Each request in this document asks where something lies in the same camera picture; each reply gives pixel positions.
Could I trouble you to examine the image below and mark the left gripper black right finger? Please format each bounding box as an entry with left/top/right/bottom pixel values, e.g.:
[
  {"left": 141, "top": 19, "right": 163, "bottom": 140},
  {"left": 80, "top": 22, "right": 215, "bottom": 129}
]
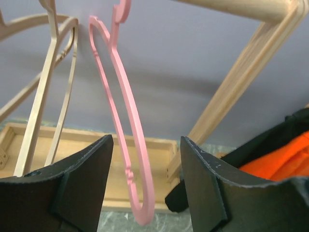
[{"left": 181, "top": 137, "right": 309, "bottom": 232}]

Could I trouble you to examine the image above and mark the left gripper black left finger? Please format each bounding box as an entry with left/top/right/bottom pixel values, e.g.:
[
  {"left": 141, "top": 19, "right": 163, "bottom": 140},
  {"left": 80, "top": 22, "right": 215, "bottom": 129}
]
[{"left": 0, "top": 135, "right": 113, "bottom": 232}]

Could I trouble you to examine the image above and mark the pink hanger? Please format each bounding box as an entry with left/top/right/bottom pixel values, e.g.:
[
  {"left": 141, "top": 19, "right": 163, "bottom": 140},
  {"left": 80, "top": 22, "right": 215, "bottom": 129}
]
[{"left": 88, "top": 0, "right": 155, "bottom": 226}]

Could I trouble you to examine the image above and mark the left beige wooden hanger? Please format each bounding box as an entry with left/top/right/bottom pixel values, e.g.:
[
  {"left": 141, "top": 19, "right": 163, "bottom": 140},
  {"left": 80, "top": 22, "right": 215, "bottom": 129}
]
[{"left": 0, "top": 0, "right": 72, "bottom": 121}]

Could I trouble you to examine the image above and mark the beige wooden hanger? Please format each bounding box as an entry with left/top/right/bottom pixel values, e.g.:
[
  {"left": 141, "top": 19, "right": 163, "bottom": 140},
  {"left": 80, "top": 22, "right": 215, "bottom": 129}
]
[
  {"left": 13, "top": 0, "right": 79, "bottom": 177},
  {"left": 0, "top": 0, "right": 72, "bottom": 121}
]

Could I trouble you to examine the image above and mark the middle beige wooden hanger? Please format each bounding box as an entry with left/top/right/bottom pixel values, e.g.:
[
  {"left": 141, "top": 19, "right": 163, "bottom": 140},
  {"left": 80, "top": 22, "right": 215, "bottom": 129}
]
[{"left": 13, "top": 0, "right": 79, "bottom": 177}]

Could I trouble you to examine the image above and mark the back wooden clothes rack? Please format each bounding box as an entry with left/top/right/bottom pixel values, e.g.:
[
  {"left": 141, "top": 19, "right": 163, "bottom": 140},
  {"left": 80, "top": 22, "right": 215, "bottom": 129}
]
[{"left": 0, "top": 0, "right": 309, "bottom": 214}]

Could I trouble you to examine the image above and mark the orange t-shirt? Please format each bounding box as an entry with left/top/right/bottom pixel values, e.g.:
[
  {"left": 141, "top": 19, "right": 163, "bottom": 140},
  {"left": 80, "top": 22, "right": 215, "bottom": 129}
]
[{"left": 240, "top": 131, "right": 309, "bottom": 181}]

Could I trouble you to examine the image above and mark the black shirt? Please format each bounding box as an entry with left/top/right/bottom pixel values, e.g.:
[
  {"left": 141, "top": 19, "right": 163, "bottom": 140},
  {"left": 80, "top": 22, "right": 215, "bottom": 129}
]
[{"left": 165, "top": 108, "right": 309, "bottom": 213}]

